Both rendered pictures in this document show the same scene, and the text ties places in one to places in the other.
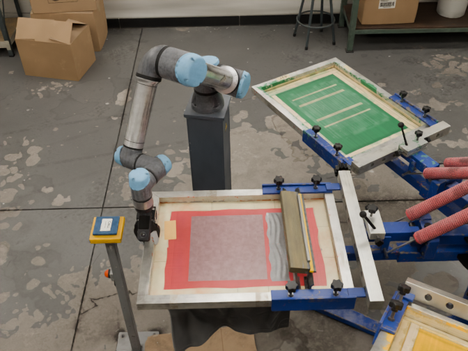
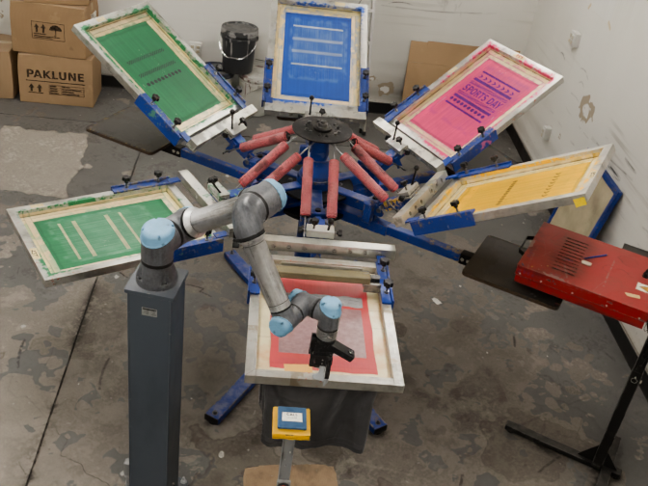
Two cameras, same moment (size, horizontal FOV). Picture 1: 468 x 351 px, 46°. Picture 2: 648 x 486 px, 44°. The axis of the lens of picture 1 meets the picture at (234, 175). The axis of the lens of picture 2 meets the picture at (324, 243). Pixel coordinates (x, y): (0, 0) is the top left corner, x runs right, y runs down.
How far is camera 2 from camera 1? 3.13 m
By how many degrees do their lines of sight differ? 73
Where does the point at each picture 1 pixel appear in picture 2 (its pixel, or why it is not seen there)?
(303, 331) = (254, 425)
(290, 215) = (308, 271)
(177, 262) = (343, 364)
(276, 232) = not seen: hidden behind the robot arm
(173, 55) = (268, 190)
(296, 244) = (342, 273)
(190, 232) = (302, 354)
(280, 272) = (354, 301)
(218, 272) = (355, 338)
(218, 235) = (307, 335)
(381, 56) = not seen: outside the picture
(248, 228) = not seen: hidden behind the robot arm
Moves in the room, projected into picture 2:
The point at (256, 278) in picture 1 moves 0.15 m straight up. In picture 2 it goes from (360, 315) to (365, 286)
